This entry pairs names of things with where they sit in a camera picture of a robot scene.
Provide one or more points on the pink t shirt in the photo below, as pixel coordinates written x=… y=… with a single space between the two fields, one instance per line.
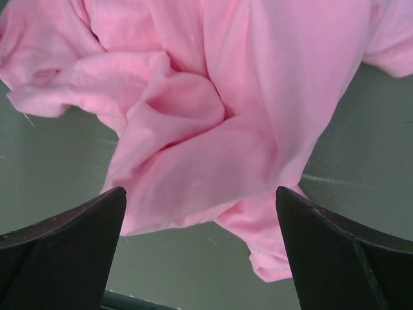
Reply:
x=216 y=104

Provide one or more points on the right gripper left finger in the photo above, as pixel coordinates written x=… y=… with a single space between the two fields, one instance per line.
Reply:
x=63 y=262

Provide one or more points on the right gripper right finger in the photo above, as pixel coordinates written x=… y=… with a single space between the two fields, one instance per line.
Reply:
x=337 y=263

